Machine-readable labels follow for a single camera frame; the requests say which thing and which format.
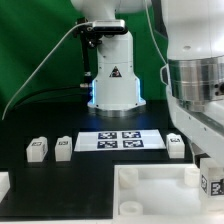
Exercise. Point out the white obstacle block left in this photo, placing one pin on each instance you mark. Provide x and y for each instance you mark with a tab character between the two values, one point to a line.
4	184

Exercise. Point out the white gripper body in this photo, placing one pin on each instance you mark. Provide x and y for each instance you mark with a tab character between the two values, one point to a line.
203	132

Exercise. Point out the white square tabletop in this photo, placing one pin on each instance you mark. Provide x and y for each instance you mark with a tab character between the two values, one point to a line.
158	194

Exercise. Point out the paper sheet with tags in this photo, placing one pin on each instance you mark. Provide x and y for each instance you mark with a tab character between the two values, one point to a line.
119	140

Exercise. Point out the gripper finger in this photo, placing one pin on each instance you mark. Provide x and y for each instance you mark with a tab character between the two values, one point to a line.
197	154

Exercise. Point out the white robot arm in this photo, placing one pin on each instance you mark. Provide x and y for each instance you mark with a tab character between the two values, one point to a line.
195	65

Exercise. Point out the grey camera on stand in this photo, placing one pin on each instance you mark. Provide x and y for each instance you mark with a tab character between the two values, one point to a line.
107	26

